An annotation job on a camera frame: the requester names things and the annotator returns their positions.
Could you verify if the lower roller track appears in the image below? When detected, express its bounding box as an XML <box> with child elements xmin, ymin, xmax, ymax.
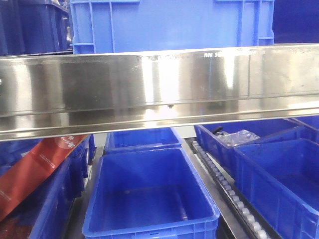
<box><xmin>186</xmin><ymin>137</ymin><xmax>280</xmax><ymax>239</ymax></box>

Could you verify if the blue bin rear right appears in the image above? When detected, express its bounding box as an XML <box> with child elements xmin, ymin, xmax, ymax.
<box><xmin>194</xmin><ymin>119</ymin><xmax>305</xmax><ymax>177</ymax></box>

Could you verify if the blue bin front centre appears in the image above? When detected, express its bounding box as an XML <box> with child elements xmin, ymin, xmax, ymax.
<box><xmin>82</xmin><ymin>148</ymin><xmax>220</xmax><ymax>239</ymax></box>

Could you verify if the blue bin front right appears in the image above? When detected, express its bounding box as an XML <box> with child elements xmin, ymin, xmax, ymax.
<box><xmin>234</xmin><ymin>139</ymin><xmax>319</xmax><ymax>239</ymax></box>

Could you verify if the blue bin rear centre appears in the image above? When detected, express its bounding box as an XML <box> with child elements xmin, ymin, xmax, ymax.
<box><xmin>104</xmin><ymin>127</ymin><xmax>182</xmax><ymax>154</ymax></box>

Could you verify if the blue bin lower left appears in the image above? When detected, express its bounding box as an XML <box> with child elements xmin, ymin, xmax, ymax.
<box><xmin>0</xmin><ymin>135</ymin><xmax>95</xmax><ymax>239</ymax></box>

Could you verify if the clear plastic bag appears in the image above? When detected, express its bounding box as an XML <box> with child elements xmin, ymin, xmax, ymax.
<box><xmin>216</xmin><ymin>129</ymin><xmax>260</xmax><ymax>147</ymax></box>

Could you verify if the large blue bin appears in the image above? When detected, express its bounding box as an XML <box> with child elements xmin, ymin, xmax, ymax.
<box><xmin>69</xmin><ymin>0</ymin><xmax>275</xmax><ymax>54</ymax></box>

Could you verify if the dark blue bin upper left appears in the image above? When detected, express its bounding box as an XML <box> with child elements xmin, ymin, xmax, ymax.
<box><xmin>0</xmin><ymin>0</ymin><xmax>71</xmax><ymax>56</ymax></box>

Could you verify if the stainless steel front rail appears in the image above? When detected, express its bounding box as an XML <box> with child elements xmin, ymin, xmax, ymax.
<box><xmin>0</xmin><ymin>44</ymin><xmax>319</xmax><ymax>141</ymax></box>

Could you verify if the red cardboard box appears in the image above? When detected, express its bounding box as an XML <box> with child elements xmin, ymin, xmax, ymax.
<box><xmin>0</xmin><ymin>134</ymin><xmax>88</xmax><ymax>220</ymax></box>

